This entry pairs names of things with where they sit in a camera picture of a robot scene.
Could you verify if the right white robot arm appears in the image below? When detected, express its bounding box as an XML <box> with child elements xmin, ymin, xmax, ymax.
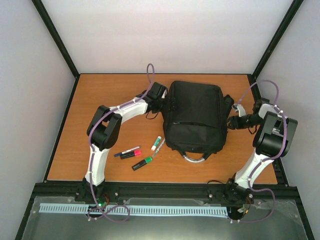
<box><xmin>223</xmin><ymin>99</ymin><xmax>298</xmax><ymax>204</ymax></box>

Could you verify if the green white marker pen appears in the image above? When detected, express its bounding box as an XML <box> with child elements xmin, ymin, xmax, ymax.
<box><xmin>151</xmin><ymin>138</ymin><xmax>166</xmax><ymax>158</ymax></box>

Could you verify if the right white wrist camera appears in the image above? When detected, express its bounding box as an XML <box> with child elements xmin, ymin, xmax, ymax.
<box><xmin>232</xmin><ymin>104</ymin><xmax>247</xmax><ymax>117</ymax></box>

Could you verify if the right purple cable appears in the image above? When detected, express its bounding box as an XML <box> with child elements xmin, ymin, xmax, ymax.
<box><xmin>228</xmin><ymin>79</ymin><xmax>288</xmax><ymax>225</ymax></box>

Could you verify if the light blue cable duct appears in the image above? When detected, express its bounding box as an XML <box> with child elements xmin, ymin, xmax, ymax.
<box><xmin>38</xmin><ymin>203</ymin><xmax>228</xmax><ymax>218</ymax></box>

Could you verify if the green black highlighter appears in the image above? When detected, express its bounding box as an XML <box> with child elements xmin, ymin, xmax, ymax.
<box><xmin>131</xmin><ymin>156</ymin><xmax>153</xmax><ymax>171</ymax></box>

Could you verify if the left black frame post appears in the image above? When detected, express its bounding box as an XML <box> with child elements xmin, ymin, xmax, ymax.
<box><xmin>31</xmin><ymin>0</ymin><xmax>80</xmax><ymax>79</ymax></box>

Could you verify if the black student backpack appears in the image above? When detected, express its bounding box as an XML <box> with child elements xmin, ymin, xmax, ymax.
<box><xmin>161</xmin><ymin>80</ymin><xmax>234</xmax><ymax>163</ymax></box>

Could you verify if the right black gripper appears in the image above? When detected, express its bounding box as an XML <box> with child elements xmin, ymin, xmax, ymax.
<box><xmin>222</xmin><ymin>114</ymin><xmax>263</xmax><ymax>130</ymax></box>

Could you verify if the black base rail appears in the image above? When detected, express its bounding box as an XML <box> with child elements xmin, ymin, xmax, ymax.
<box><xmin>31</xmin><ymin>181</ymin><xmax>240</xmax><ymax>206</ymax></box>

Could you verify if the right black frame post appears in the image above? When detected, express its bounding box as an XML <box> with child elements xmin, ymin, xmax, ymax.
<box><xmin>252</xmin><ymin>0</ymin><xmax>304</xmax><ymax>81</ymax></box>

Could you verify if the white green glue stick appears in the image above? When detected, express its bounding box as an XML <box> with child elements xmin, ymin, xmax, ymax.
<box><xmin>151</xmin><ymin>136</ymin><xmax>162</xmax><ymax>151</ymax></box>

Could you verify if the black frame post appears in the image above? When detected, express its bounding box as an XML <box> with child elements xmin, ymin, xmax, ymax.
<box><xmin>252</xmin><ymin>0</ymin><xmax>304</xmax><ymax>81</ymax></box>
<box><xmin>31</xmin><ymin>0</ymin><xmax>80</xmax><ymax>79</ymax></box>

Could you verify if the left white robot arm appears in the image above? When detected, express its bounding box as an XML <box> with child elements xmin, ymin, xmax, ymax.
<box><xmin>84</xmin><ymin>82</ymin><xmax>168</xmax><ymax>202</ymax></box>

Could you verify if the blue white marker pen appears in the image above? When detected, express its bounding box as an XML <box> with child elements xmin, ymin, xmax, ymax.
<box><xmin>114</xmin><ymin>146</ymin><xmax>141</xmax><ymax>157</ymax></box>

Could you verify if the pink black highlighter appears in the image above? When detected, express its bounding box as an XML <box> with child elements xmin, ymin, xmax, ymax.
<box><xmin>120</xmin><ymin>149</ymin><xmax>142</xmax><ymax>160</ymax></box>

